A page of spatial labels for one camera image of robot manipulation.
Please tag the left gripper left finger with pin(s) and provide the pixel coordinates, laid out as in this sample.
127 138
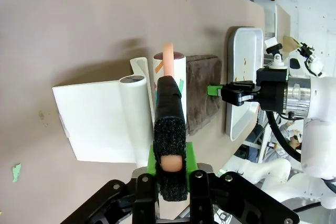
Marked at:
144 197

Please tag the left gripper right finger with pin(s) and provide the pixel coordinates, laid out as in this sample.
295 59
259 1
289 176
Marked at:
200 197

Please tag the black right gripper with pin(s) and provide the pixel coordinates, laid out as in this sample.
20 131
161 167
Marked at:
271 90

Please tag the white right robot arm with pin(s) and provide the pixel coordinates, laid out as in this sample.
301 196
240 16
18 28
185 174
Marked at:
320 103

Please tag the orange crumbs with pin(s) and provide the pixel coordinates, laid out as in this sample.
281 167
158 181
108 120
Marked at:
244 61

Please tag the brown folded towel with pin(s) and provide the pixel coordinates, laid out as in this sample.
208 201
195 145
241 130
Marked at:
202 90

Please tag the silver metal tray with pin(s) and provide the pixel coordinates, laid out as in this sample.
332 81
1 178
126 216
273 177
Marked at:
244 48

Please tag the green paper scrap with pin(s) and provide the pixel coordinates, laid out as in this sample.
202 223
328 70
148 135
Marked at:
16 172
180 84

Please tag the brown cardboard piece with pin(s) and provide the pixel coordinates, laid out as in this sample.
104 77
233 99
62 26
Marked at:
290 43

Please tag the background person white coat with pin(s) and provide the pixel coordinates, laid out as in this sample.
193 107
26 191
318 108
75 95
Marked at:
290 140

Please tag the orange paper scrap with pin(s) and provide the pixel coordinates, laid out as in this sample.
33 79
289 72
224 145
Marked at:
159 68

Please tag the white folded roller stand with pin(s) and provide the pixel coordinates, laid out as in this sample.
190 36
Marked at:
97 119

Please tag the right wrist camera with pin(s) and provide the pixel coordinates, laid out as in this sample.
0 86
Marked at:
277 60

